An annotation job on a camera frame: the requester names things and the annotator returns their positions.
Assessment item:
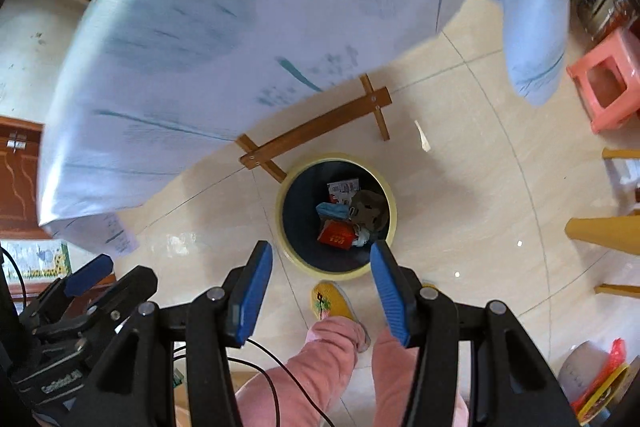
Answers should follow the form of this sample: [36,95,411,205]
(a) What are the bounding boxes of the person's left leg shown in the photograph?
[235,317,371,427]

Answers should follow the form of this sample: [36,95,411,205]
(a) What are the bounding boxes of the yellow embroidered slipper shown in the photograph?
[311,281,372,350]

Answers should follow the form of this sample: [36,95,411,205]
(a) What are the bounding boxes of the red yellow plastic bag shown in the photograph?
[572,339,631,423]

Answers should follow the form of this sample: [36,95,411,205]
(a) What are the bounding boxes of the children's wall chart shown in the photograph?
[0,239,68,283]

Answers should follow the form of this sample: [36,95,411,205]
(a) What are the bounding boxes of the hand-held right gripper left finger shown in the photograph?
[65,240,275,427]

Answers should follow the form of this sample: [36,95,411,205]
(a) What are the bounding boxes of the brown wooden door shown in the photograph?
[0,117,46,228]

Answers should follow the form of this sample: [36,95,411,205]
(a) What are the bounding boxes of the person's leg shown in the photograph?
[235,317,371,427]
[372,327,471,427]

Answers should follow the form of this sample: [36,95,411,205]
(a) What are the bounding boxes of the white red chocolate box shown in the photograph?
[327,179,360,206]

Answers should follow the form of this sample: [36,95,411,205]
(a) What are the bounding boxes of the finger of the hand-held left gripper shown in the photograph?
[35,266,160,343]
[20,253,115,333]

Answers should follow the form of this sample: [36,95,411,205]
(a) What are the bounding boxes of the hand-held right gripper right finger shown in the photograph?
[369,240,581,427]

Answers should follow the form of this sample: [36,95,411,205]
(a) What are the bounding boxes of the blue face mask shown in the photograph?
[316,202,351,222]

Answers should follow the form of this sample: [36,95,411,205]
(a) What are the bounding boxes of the yellow wooden chair legs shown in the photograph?
[565,147,640,298]

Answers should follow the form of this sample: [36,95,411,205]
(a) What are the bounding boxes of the black cable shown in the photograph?
[172,337,336,427]

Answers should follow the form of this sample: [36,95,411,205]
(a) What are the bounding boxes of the wooden table base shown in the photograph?
[236,74,392,182]

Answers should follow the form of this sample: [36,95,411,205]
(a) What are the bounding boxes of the pink plastic stool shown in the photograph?
[566,27,640,135]

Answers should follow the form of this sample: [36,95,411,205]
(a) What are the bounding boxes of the grey round container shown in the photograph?
[557,342,611,403]

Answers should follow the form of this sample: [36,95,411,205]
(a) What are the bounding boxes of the red carton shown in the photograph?
[319,219,357,250]

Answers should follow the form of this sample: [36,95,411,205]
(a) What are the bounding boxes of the black bin with yellow rim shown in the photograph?
[275,153,398,282]

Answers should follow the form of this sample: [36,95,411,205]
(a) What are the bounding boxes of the person's right leg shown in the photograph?
[372,327,471,427]

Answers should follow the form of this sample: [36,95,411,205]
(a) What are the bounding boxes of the white paper scrap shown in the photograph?
[414,120,432,152]

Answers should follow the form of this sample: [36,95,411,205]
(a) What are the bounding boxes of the white leaf print tablecloth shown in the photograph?
[37,0,571,258]

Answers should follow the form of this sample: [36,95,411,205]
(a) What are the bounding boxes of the brown paper bag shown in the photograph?
[348,189,390,230]

